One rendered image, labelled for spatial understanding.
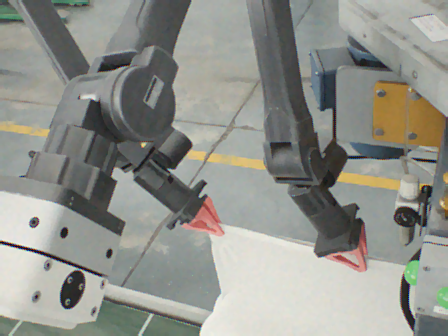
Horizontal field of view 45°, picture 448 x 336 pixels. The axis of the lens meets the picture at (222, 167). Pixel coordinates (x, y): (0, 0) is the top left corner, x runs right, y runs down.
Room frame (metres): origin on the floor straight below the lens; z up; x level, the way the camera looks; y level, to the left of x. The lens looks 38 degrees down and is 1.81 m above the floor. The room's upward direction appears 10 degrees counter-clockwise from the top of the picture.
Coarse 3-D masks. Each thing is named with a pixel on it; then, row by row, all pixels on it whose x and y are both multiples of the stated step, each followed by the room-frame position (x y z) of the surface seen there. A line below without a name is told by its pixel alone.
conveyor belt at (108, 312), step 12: (108, 312) 1.17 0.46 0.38; (120, 312) 1.16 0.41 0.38; (132, 312) 1.16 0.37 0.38; (144, 312) 1.15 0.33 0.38; (0, 324) 1.20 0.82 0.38; (12, 324) 1.19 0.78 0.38; (24, 324) 1.19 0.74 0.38; (36, 324) 1.18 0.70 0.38; (84, 324) 1.14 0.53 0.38; (96, 324) 1.13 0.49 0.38; (108, 324) 1.13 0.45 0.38; (120, 324) 1.12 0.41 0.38; (132, 324) 1.11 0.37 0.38; (144, 324) 1.10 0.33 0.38; (156, 324) 1.09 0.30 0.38; (168, 324) 1.08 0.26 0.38; (180, 324) 1.08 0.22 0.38
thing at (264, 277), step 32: (224, 256) 0.76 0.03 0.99; (256, 256) 0.72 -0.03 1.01; (288, 256) 0.69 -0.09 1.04; (352, 256) 0.63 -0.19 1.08; (224, 288) 0.77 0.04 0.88; (256, 288) 0.73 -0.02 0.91; (288, 288) 0.69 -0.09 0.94; (320, 288) 0.66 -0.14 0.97; (352, 288) 0.63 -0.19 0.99; (384, 288) 0.60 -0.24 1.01; (224, 320) 0.73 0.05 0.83; (256, 320) 0.70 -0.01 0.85; (288, 320) 0.68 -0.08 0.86; (320, 320) 0.65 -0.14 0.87; (352, 320) 0.63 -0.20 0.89; (384, 320) 0.60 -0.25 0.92
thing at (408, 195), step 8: (408, 176) 0.65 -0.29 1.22; (416, 176) 0.65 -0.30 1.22; (400, 184) 0.65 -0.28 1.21; (408, 184) 0.63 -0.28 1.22; (416, 184) 0.63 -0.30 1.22; (400, 192) 0.64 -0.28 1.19; (408, 192) 0.63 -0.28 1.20; (416, 192) 0.63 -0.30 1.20; (400, 200) 0.64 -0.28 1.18; (408, 200) 0.63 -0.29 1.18; (416, 200) 0.63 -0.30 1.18; (424, 200) 0.61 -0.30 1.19; (416, 208) 0.62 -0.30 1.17; (424, 208) 0.62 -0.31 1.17
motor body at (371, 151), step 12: (348, 36) 0.94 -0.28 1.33; (348, 48) 0.92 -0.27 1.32; (360, 48) 0.89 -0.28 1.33; (360, 60) 0.88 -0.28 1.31; (372, 60) 0.86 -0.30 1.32; (360, 144) 0.87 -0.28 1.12; (372, 144) 0.86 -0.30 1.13; (372, 156) 0.86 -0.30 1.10; (384, 156) 0.85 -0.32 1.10; (396, 156) 0.85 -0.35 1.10
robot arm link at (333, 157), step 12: (324, 144) 0.71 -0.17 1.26; (336, 144) 0.72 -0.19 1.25; (312, 156) 0.64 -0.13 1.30; (324, 156) 0.68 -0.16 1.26; (336, 156) 0.70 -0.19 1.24; (312, 168) 0.63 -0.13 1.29; (324, 168) 0.65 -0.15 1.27; (336, 168) 0.69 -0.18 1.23; (276, 180) 0.67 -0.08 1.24; (288, 180) 0.66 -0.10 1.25; (300, 180) 0.65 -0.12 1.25; (312, 180) 0.63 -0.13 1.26; (336, 180) 0.68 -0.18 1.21
